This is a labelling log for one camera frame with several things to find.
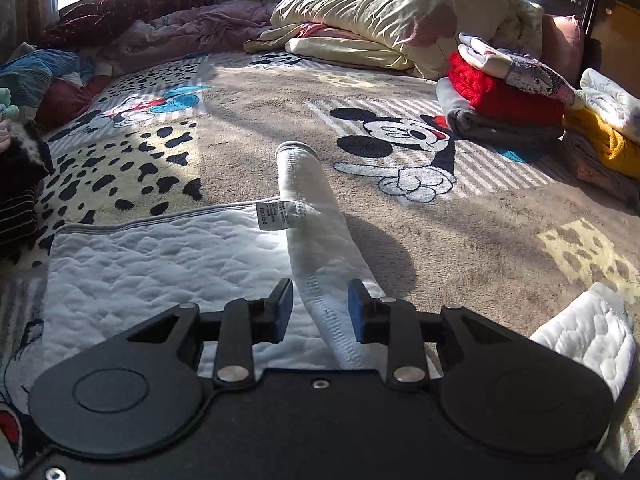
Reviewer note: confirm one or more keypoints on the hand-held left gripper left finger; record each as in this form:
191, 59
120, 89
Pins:
285, 310

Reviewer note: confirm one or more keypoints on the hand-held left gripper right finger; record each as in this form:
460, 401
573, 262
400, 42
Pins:
356, 310

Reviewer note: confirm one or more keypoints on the white quilted baby garment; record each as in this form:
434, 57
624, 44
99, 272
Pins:
150, 270

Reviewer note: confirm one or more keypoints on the dark striped folded clothes stack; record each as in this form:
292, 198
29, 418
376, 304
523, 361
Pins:
20, 180

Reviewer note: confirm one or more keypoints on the cartoon mouse printed blanket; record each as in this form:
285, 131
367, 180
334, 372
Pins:
475, 240

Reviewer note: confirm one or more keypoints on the grey folded garment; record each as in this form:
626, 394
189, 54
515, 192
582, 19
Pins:
495, 130

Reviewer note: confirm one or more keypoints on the red folded sweater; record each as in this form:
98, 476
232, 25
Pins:
495, 92

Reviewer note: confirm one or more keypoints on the pale striped folded garment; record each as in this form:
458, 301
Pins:
595, 172

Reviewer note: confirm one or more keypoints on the pink cloth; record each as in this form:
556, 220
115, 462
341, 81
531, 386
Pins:
325, 31

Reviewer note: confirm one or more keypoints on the pale purple crumpled quilt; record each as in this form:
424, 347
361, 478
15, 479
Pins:
200, 27

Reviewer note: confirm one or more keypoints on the white purple printed garment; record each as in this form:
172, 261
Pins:
535, 75

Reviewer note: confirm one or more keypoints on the yellow folded garment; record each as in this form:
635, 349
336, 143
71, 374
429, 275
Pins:
610, 147

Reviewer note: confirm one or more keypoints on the maroon garment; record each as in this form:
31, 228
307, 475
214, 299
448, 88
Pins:
65, 102

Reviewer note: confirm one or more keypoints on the cream crumpled duvet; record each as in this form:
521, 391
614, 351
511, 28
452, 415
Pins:
390, 5

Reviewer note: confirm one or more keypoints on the cream floral pillow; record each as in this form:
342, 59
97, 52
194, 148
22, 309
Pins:
525, 27

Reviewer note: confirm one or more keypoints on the pink pillow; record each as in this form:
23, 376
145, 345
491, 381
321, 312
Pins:
565, 45

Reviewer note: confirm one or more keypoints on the blue crumpled clothing pile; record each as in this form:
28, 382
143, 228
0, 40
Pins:
35, 72

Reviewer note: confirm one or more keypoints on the dark red polka-dot pillow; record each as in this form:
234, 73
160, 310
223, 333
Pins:
95, 17

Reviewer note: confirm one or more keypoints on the dark wooden headboard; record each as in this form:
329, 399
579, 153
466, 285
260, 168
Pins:
615, 25

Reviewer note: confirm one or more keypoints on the grey patterned curtain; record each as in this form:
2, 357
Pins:
30, 0

